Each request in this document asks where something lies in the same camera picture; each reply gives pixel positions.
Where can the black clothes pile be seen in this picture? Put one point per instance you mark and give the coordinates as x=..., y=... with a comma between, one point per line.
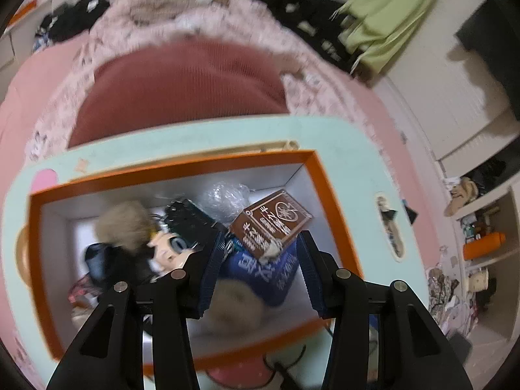
x=77, y=20
x=317, y=20

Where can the blue tin box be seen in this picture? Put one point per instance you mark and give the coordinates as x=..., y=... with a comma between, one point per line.
x=260, y=276

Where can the clear plastic bag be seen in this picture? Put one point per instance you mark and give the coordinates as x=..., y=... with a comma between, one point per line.
x=223, y=201

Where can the green hanging cloth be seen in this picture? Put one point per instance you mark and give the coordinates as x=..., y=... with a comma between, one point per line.
x=390, y=16

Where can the white fur ball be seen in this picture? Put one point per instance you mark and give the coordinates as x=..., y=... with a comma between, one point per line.
x=235, y=304

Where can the black hanging garment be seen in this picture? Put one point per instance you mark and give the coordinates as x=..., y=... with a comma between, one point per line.
x=495, y=48

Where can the small orange storage box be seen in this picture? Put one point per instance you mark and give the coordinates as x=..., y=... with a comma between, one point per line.
x=26, y=10

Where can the orange bottle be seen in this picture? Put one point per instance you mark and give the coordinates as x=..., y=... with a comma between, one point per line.
x=483, y=245

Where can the white desk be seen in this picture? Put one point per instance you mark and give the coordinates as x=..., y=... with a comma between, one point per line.
x=12, y=48

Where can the orange cardboard box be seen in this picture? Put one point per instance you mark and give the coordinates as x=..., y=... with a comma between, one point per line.
x=170, y=166

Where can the beige fleece cloth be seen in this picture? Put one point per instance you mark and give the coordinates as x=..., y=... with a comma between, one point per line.
x=162, y=4

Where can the beige plush cloth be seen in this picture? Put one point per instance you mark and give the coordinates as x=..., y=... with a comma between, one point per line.
x=459, y=197

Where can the brown fur ball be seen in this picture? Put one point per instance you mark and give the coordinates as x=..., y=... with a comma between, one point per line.
x=122, y=223

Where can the pink floral blanket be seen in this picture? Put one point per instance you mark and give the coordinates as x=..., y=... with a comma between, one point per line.
x=122, y=12

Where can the cartoon doll figurine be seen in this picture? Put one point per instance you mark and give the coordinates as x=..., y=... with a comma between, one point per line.
x=166, y=250

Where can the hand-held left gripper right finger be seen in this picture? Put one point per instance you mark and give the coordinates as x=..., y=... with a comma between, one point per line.
x=310, y=280

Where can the black toy car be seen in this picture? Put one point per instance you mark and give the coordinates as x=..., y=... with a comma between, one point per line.
x=187, y=215

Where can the brown card box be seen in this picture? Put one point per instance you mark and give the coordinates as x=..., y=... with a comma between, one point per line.
x=276, y=215

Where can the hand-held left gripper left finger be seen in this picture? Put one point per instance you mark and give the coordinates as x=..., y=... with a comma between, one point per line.
x=211, y=276

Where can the white shelf unit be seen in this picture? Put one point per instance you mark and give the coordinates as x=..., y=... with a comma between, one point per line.
x=499, y=211

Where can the pink bed sheet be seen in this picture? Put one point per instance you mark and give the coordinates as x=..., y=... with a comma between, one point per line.
x=24, y=101

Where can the cream cup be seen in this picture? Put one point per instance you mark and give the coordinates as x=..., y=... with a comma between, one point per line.
x=477, y=282

